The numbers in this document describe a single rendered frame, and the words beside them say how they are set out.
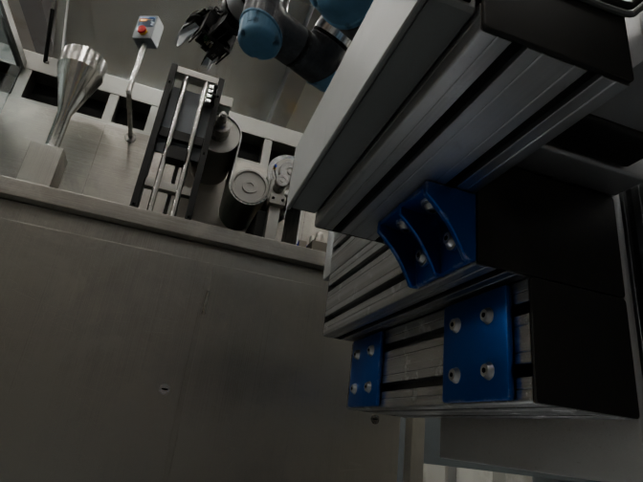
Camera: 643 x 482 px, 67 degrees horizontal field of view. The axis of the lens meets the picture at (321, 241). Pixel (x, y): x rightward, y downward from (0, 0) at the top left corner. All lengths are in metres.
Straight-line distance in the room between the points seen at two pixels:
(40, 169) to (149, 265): 0.59
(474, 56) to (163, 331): 0.97
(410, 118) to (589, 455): 0.30
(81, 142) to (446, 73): 1.77
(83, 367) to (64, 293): 0.16
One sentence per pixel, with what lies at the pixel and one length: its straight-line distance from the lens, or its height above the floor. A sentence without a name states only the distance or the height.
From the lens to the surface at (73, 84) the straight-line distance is 1.78.
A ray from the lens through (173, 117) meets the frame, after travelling 1.50.
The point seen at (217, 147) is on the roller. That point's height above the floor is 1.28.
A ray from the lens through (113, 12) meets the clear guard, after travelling 2.13.
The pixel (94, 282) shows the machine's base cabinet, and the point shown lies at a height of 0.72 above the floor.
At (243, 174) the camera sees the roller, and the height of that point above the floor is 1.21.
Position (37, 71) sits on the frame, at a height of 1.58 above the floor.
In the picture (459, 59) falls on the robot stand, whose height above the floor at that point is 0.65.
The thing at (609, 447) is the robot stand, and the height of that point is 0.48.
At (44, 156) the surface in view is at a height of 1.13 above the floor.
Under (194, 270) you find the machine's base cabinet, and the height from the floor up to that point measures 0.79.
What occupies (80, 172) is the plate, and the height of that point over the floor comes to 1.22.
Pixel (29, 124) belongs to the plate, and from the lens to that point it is 2.02.
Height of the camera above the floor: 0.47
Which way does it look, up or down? 22 degrees up
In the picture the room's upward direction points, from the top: 7 degrees clockwise
